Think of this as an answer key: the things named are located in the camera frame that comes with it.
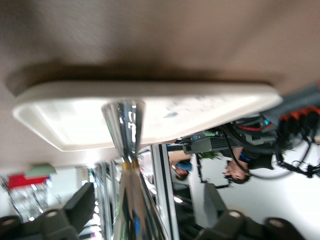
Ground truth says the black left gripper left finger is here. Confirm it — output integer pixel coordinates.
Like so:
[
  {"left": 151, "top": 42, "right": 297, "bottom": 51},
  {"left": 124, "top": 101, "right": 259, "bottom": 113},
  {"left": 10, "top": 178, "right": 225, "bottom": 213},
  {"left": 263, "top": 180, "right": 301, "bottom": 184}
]
[{"left": 0, "top": 182, "right": 96, "bottom": 240}]

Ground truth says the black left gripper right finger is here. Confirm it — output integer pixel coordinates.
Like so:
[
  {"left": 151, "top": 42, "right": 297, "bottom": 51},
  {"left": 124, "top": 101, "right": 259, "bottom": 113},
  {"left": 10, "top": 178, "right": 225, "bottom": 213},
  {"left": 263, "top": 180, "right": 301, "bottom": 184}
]
[{"left": 194, "top": 183, "right": 308, "bottom": 240}]

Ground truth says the steel double jigger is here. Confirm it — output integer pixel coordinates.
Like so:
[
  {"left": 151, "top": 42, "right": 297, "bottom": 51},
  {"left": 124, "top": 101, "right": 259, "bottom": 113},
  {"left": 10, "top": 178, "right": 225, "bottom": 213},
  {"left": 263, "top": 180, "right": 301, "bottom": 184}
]
[{"left": 100, "top": 99, "right": 171, "bottom": 240}]

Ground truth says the red box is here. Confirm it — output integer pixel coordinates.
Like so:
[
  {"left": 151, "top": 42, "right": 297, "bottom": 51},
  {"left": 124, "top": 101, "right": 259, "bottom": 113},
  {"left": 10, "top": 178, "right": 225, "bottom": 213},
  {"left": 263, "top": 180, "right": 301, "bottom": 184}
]
[{"left": 7, "top": 174, "right": 51, "bottom": 190}]

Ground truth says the person in dark shirt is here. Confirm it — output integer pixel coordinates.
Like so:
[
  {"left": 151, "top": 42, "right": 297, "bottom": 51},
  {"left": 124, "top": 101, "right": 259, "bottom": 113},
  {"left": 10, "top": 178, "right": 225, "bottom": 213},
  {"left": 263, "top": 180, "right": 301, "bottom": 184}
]
[{"left": 223, "top": 144, "right": 276, "bottom": 186}]

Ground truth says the pale green box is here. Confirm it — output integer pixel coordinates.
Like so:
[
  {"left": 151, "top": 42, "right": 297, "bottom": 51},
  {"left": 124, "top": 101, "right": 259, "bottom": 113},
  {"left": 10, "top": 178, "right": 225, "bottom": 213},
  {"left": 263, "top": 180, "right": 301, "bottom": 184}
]
[{"left": 24, "top": 163, "right": 59, "bottom": 179}]

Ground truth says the person in blue shirt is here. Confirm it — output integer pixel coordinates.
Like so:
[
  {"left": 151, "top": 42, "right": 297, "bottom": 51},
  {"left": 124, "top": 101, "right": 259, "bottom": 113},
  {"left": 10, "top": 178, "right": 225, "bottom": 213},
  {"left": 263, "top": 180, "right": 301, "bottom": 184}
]
[{"left": 169, "top": 149, "right": 195, "bottom": 181}]

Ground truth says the grey electronics box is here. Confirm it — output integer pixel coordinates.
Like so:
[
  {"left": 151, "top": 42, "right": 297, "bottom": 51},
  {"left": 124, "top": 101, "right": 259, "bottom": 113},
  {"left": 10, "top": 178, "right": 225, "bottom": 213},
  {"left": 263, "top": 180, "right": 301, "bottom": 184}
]
[{"left": 181, "top": 133, "right": 241, "bottom": 156}]

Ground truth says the cream rabbit print tray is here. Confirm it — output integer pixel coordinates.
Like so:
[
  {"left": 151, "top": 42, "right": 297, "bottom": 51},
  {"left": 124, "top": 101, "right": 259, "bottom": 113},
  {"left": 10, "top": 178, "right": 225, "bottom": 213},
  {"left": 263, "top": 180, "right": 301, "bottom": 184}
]
[{"left": 11, "top": 79, "right": 284, "bottom": 153}]

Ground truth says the orange connector block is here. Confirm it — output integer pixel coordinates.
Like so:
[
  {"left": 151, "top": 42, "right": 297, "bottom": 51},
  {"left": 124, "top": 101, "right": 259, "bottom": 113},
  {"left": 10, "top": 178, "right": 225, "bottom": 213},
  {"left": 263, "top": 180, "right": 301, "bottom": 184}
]
[{"left": 278, "top": 104, "right": 320, "bottom": 129}]

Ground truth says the aluminium camera mount post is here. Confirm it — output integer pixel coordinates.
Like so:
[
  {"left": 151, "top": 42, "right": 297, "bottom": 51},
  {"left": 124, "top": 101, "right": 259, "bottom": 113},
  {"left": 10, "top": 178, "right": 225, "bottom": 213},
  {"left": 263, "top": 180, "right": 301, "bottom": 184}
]
[{"left": 149, "top": 143, "right": 181, "bottom": 240}]

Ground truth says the tangled black cable bundle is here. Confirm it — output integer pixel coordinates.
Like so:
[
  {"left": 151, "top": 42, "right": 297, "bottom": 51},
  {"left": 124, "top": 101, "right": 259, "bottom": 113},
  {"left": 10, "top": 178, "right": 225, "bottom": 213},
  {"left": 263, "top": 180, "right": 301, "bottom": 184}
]
[{"left": 219, "top": 119, "right": 320, "bottom": 181}]

